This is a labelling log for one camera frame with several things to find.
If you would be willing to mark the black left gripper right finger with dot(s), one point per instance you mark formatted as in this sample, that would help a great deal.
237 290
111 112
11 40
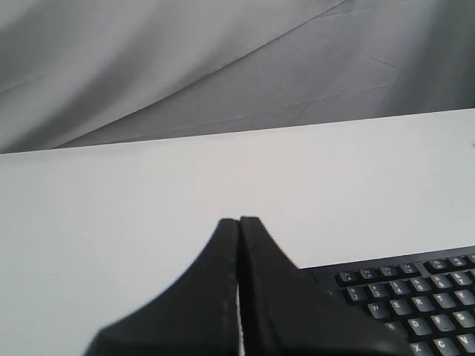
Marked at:
284 312

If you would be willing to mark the grey backdrop cloth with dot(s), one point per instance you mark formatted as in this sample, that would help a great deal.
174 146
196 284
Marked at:
80 73

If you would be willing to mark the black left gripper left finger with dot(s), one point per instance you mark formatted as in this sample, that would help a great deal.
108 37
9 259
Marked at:
196 315

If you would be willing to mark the black acer keyboard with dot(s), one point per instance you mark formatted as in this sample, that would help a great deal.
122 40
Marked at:
426 298

